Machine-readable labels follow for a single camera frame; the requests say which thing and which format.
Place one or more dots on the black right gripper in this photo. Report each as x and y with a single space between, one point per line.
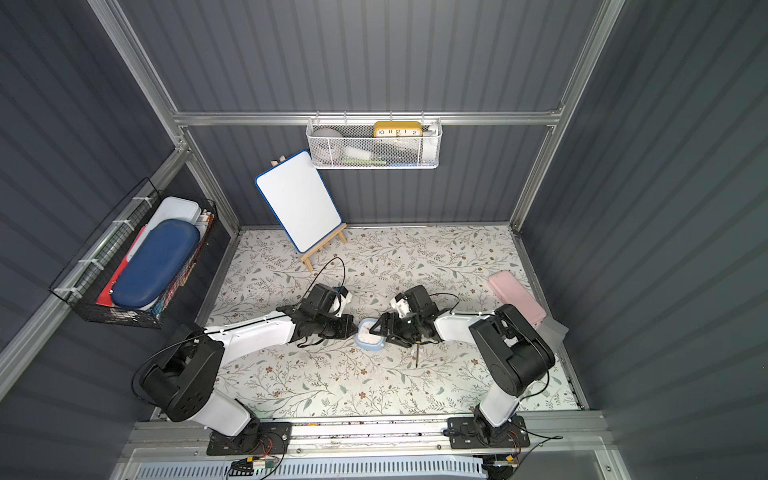
395 325

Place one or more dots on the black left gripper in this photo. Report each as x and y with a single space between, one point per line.
339 325

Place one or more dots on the light blue alarm clock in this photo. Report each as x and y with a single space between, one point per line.
365 339

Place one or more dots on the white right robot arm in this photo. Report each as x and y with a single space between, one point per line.
514 353

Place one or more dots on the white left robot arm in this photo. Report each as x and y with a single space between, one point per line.
180 378

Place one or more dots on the yellow alarm clock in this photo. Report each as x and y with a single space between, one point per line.
398 129

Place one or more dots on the wooden easel stand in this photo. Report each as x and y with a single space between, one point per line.
324 243

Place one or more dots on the pink rectangular case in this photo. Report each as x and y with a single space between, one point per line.
509 290

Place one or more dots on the blue framed whiteboard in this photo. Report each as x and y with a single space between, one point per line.
298 201

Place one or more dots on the grey translucent box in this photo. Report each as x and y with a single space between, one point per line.
552 332

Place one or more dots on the navy blue oval case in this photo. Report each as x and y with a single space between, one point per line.
158 260

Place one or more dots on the grey tape roll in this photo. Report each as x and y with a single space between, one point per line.
326 145

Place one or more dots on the white plastic tray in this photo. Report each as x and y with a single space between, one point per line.
170 208

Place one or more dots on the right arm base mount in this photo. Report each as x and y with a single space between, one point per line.
465 433

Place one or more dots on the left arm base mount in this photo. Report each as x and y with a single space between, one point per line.
256 439

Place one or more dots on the white wire wall basket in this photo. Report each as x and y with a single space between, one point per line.
363 151

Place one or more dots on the black wire side basket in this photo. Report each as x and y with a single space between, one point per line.
87 287

